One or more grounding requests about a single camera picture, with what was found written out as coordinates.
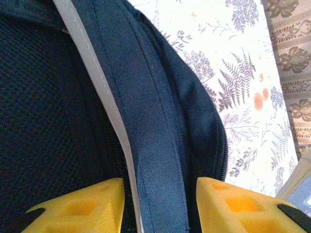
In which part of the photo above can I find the floral table cloth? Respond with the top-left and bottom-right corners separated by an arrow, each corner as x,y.
132,0 -> 301,199

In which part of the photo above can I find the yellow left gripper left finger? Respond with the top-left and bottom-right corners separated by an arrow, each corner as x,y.
12,177 -> 126,233

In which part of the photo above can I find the navy blue student backpack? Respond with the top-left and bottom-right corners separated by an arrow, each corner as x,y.
0,0 -> 229,233

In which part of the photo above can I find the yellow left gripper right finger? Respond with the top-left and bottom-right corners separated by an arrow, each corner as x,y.
195,176 -> 311,233

